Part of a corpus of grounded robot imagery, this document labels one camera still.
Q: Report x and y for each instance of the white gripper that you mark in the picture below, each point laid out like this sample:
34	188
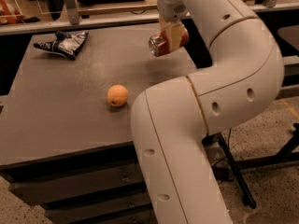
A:
170	7

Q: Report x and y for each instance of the red coke can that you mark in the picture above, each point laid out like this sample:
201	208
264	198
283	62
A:
158	45

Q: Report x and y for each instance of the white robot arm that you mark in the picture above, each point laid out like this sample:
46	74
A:
170	120

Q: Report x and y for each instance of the orange fruit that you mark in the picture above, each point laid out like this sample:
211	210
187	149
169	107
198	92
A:
117	95

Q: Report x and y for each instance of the blue white chip bag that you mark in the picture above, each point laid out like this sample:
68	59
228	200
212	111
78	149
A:
65	44

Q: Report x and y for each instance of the grey drawer cabinet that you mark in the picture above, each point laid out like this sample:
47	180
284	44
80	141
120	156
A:
64	148

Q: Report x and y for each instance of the orange white object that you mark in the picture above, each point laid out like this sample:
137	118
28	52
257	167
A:
9	14

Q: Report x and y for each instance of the black stand legs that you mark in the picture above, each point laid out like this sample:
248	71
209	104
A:
286	155

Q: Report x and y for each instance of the metal railing frame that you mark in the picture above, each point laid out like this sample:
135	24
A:
93	13

